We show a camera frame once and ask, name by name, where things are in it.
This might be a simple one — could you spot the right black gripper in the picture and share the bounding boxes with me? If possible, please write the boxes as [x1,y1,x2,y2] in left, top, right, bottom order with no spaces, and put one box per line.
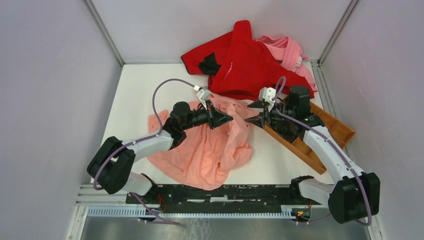
[244,98,295,129]

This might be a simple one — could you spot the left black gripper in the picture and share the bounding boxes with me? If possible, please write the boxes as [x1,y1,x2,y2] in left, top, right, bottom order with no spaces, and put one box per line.
[181,99,233,131]

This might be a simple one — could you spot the salmon orange jacket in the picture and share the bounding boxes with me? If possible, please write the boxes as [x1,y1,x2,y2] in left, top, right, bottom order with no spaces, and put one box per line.
[147,94,257,191]

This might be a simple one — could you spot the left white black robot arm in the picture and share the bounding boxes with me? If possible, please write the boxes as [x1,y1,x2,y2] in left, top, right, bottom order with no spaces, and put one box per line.
[86,100,234,204]

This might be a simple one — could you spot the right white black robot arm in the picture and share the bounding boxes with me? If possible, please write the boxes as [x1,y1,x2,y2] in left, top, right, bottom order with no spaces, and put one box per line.
[245,85,381,227]

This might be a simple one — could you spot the wooden divided tray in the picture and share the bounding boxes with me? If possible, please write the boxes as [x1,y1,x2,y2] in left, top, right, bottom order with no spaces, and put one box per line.
[263,102,355,175]

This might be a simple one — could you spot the red garment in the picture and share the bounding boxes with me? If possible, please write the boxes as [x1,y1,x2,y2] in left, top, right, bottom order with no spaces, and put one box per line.
[181,20,316,101]

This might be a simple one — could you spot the pink garment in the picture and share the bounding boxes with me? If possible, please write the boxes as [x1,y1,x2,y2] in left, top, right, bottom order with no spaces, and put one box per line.
[256,35,318,92]

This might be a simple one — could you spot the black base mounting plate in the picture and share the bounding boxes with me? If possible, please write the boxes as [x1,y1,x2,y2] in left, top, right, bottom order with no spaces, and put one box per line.
[125,184,319,214]

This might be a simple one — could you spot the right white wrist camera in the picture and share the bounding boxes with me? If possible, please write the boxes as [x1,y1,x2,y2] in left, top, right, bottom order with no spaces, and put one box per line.
[258,87,277,105]

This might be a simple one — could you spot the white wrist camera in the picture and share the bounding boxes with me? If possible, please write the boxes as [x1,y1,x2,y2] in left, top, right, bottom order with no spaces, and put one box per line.
[193,85,212,109]
[258,87,277,105]

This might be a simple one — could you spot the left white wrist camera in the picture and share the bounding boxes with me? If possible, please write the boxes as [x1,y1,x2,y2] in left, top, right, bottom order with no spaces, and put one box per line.
[193,85,212,109]

